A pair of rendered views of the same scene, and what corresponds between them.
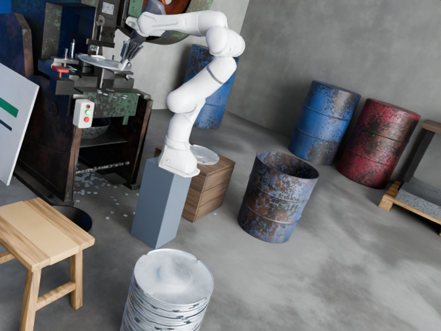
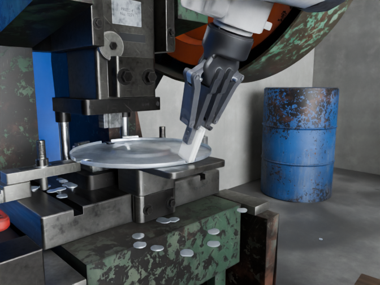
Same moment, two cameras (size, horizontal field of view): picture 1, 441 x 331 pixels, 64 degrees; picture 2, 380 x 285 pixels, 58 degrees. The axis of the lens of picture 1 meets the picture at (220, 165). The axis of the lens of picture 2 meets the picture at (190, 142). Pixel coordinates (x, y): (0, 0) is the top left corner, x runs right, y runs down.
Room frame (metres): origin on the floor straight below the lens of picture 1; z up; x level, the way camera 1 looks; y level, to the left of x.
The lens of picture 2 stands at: (1.33, 0.50, 0.93)
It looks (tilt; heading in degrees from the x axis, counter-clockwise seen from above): 10 degrees down; 16
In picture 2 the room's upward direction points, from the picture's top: straight up
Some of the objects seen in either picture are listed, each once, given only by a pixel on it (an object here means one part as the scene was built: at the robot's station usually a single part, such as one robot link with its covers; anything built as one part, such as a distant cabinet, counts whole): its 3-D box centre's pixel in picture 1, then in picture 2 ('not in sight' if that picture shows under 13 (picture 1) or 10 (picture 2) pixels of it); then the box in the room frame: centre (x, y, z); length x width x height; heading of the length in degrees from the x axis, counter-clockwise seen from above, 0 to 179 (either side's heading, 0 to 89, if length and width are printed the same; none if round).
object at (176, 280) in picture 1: (174, 274); not in sight; (1.03, 0.04, 0.30); 0.29 x 0.29 x 0.01
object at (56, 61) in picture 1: (63, 58); (38, 165); (1.90, 0.99, 0.76); 0.17 x 0.06 x 0.10; 151
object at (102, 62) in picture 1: (104, 62); (142, 150); (1.98, 0.79, 0.78); 0.29 x 0.29 x 0.01
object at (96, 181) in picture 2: (88, 66); (109, 168); (2.05, 0.91, 0.72); 0.20 x 0.16 x 0.03; 151
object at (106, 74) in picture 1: (108, 76); (157, 185); (1.96, 0.75, 0.72); 0.25 x 0.14 x 0.14; 61
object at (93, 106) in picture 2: (92, 42); (107, 109); (2.05, 0.91, 0.86); 0.20 x 0.16 x 0.05; 151
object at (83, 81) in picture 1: (88, 74); (111, 186); (2.04, 0.91, 0.68); 0.45 x 0.30 x 0.06; 151
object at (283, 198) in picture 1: (275, 196); not in sight; (2.13, -0.41, 0.24); 0.42 x 0.42 x 0.48
